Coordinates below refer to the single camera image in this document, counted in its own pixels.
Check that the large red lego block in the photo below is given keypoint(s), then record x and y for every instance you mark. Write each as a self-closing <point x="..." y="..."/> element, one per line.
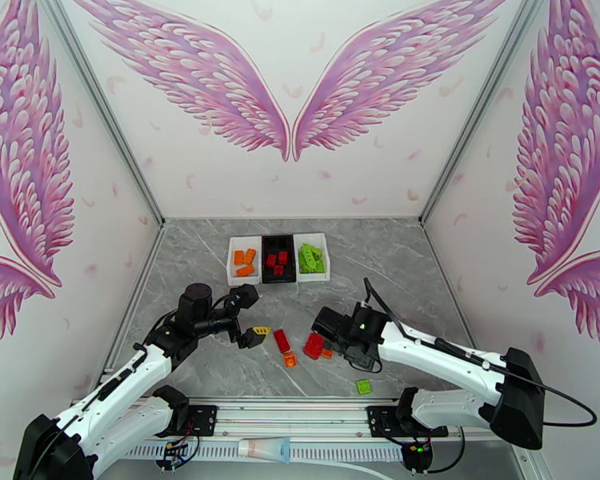
<point x="313" y="346"/>

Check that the small orange lego brick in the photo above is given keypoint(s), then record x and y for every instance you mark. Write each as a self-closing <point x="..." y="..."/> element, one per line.
<point x="290" y="360"/>

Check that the white plastic container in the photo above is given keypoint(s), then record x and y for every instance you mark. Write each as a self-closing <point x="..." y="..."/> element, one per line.
<point x="325" y="277"/>
<point x="232" y="279"/>

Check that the green lego brick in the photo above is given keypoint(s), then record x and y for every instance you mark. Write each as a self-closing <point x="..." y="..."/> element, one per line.
<point x="318" y="252"/>
<point x="364" y="387"/>
<point x="306" y="267"/>
<point x="320" y="265"/>

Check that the black plastic container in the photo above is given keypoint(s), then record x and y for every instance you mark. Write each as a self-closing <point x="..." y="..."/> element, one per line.
<point x="280" y="279"/>

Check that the long green lego beam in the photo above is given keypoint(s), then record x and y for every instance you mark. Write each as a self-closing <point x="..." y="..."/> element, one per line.
<point x="306" y="253"/>

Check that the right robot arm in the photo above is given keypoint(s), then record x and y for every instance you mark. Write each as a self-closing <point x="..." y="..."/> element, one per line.
<point x="440" y="358"/>

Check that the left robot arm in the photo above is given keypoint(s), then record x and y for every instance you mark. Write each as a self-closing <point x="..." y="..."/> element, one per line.
<point x="105" y="393"/>

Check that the aluminum table edge strip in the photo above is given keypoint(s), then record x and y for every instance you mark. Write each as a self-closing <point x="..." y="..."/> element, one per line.
<point x="136" y="293"/>
<point x="442" y="271"/>

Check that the white squeeze tube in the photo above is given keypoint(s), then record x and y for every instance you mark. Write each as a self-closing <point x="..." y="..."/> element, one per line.
<point x="265" y="448"/>

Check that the black controller box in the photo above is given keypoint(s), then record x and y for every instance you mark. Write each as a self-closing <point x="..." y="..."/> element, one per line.
<point x="417" y="458"/>

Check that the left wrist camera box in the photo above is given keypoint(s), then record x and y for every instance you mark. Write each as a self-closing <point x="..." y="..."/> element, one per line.
<point x="244" y="296"/>

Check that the aluminum base rail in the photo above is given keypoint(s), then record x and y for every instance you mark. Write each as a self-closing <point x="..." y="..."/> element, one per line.
<point x="290" y="418"/>

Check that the aluminum frame post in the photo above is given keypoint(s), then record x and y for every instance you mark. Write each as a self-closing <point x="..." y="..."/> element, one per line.
<point x="101" y="103"/>
<point x="481" y="103"/>

